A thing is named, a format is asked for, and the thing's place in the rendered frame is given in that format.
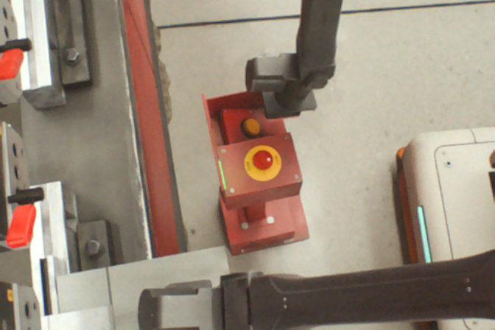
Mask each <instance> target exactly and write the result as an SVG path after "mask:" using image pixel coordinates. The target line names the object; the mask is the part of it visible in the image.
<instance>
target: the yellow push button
mask: <svg viewBox="0 0 495 330"><path fill-rule="evenodd" d="M243 129H244V131H245V132H246V134H247V135H248V136H250V137H254V136H256V135H258V134H259V131H260V127H259V124H258V122H257V121H256V120H255V119H247V120H245V121H244V124H243Z"/></svg>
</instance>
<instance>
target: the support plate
mask: <svg viewBox="0 0 495 330"><path fill-rule="evenodd" d="M108 271H109V279H110V291H111V296H112V299H113V312H114V319H115V326H116V330H140V329H139V325H138V302H139V298H140V296H141V292H142V291H143V289H152V288H165V286H167V285H169V284H174V283H181V282H188V281H201V280H210V281H211V283H212V287H218V286H219V285H220V276H221V275H226V274H230V271H228V263H227V258H226V252H225V246H221V247H213V248H209V249H203V250H196V251H192V252H187V253H179V254H175V255H170V256H166V257H163V256H162V257H161V258H157V259H149V260H145V261H137V262H133V263H129V264H120V265H116V266H112V267H108ZM56 280H57V296H58V306H60V314H61V313H66V312H74V311H79V310H83V309H92V308H96V307H101V306H105V305H108V304H110V301H109V294H108V281H107V274H106V267H104V268H99V269H95V270H87V271H82V272H78V273H70V274H66V275H59V276H56Z"/></svg>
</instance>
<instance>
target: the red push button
mask: <svg viewBox="0 0 495 330"><path fill-rule="evenodd" d="M253 164H254V165H255V168H257V169H260V170H266V169H269V168H270V167H271V165H273V156H272V155H271V153H270V152H268V151H266V150H259V151H258V152H256V153H255V154H254V156H253Z"/></svg>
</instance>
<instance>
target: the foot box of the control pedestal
mask: <svg viewBox="0 0 495 330"><path fill-rule="evenodd" d="M218 193H220V202H221V206H222V213H223V217H224V221H225V228H226V233H227V236H228V241H229V242H230V246H231V252H232V256H238V254H242V253H248V252H253V251H256V250H263V249H267V248H274V247H277V246H281V245H288V244H291V242H298V241H302V240H306V239H309V237H310V234H309V228H308V225H307V221H306V215H305V212H303V206H302V202H301V196H300V195H296V196H291V197H285V199H281V200H274V201H270V207H271V211H273V217H274V221H275V223H274V224H269V225H263V226H259V227H255V228H249V229H244V230H242V225H241V221H239V214H238V210H237V208H235V209H234V210H230V211H227V210H226V208H225V204H224V202H223V201H222V195H221V192H220V190H219V191H218Z"/></svg>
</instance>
